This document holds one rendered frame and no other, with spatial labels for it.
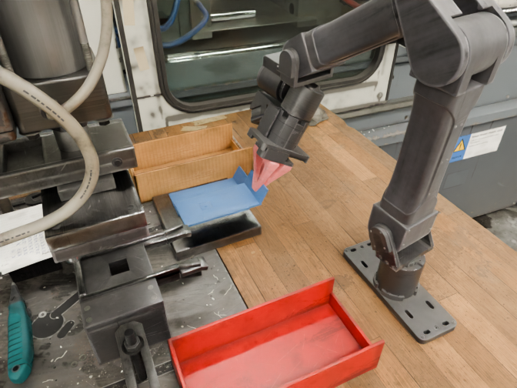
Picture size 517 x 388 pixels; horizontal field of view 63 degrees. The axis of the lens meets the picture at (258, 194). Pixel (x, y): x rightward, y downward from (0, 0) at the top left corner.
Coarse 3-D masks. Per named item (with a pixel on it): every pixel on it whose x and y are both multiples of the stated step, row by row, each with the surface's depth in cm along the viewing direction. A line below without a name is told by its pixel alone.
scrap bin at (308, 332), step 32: (320, 288) 61; (224, 320) 56; (256, 320) 59; (288, 320) 62; (320, 320) 62; (352, 320) 59; (192, 352) 57; (224, 352) 58; (256, 352) 58; (288, 352) 58; (320, 352) 58; (352, 352) 58; (192, 384) 55; (224, 384) 55; (256, 384) 55; (288, 384) 49; (320, 384) 52
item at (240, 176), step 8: (240, 168) 86; (240, 176) 85; (208, 184) 86; (216, 184) 86; (224, 184) 86; (232, 184) 86; (176, 192) 84; (184, 192) 84; (192, 192) 84; (200, 192) 84
